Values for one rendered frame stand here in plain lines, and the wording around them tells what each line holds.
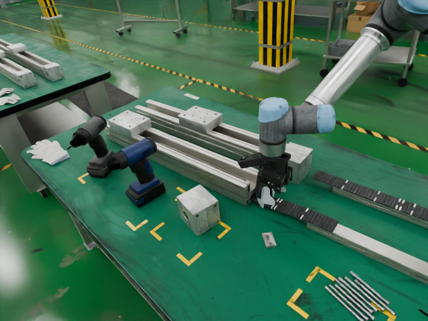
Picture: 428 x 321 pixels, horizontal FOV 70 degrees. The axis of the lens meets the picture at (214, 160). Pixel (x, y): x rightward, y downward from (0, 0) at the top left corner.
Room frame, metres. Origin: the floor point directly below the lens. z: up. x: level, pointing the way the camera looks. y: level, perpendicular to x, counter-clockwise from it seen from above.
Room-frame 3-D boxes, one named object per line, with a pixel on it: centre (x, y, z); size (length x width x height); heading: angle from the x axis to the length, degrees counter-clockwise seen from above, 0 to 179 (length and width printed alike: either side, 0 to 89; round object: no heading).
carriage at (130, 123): (1.21, 0.35, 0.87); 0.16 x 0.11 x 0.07; 46
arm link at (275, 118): (0.72, -0.17, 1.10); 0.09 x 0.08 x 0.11; 82
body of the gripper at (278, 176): (0.71, -0.18, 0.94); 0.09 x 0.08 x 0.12; 47
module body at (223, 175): (1.04, 0.17, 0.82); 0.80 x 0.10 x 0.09; 46
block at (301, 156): (0.88, -0.29, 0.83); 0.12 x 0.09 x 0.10; 136
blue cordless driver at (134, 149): (0.82, 0.27, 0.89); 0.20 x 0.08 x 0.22; 129
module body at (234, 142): (1.18, 0.04, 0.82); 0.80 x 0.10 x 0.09; 46
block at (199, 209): (0.70, 0.05, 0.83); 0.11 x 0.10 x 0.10; 121
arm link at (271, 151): (0.72, -0.17, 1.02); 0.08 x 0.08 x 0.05
